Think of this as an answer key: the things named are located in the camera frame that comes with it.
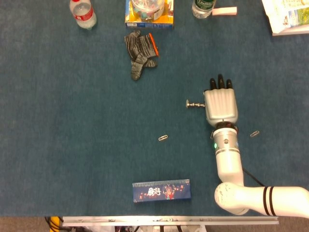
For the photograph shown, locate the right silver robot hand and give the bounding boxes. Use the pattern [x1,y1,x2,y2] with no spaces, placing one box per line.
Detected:
[203,74,239,128]

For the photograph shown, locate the silver beaded metal rod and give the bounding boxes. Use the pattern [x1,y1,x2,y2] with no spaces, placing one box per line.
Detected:
[185,99,206,109]

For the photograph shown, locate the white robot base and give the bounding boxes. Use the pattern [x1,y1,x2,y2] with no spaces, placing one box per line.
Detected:
[83,225,207,232]

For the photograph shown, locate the clear jar of coloured clips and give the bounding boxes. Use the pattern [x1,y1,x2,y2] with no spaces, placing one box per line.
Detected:
[130,0,165,21]

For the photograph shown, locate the pink paper pack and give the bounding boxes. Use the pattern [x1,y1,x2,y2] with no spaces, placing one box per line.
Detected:
[212,7,238,16]

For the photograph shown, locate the green label water bottle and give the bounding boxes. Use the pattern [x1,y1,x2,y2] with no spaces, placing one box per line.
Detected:
[192,0,216,19]

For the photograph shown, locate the gray knit work glove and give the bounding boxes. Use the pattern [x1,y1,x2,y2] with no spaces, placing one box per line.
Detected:
[124,30,160,81]

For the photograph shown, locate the flat white box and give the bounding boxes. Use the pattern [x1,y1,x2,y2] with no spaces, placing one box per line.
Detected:
[272,23,309,36]

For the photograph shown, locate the dark blue printed pencil box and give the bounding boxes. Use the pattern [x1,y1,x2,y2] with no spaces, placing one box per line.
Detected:
[132,179,192,203]

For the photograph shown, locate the yellow and blue cardboard box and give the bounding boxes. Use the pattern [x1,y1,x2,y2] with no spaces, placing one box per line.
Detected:
[125,0,174,30]

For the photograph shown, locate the red label plastic bottle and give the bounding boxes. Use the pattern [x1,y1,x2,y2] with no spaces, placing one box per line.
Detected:
[69,0,98,31]

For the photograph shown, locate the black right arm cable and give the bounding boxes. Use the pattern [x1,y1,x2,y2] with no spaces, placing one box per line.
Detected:
[242,168,266,188]

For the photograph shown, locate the aluminium table edge rail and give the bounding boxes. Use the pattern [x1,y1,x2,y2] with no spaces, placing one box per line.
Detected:
[62,216,280,227]

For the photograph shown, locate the yellow and black cable bundle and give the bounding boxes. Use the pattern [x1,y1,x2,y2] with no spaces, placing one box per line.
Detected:
[44,216,64,232]

